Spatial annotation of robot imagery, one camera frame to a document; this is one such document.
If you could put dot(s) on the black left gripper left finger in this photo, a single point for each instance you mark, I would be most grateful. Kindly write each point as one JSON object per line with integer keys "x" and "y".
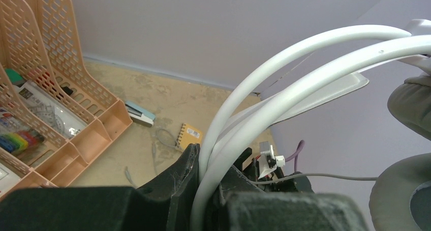
{"x": 164, "y": 203}

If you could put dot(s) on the white over-ear headphones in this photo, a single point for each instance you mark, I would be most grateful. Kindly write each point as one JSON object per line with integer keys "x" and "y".
{"x": 229, "y": 133}

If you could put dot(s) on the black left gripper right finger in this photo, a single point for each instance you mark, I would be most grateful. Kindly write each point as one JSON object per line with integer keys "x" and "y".
{"x": 237, "y": 204}

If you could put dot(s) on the peach plastic file organizer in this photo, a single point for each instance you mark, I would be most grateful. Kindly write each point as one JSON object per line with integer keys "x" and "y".
{"x": 39, "y": 40}

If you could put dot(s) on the light blue stapler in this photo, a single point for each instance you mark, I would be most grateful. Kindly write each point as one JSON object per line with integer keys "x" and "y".
{"x": 140, "y": 115}

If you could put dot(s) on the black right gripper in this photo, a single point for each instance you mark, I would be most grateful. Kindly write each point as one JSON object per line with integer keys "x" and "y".
{"x": 300, "y": 185}

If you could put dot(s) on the clear plastic ruler pouch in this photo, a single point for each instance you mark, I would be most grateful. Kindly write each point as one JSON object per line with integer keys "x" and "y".
{"x": 49, "y": 110}

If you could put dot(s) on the yellow spiral notebook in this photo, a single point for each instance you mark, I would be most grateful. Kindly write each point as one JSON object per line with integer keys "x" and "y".
{"x": 188, "y": 135}

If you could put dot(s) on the colourful marker set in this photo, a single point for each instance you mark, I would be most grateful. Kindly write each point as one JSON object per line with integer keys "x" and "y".
{"x": 16, "y": 142}

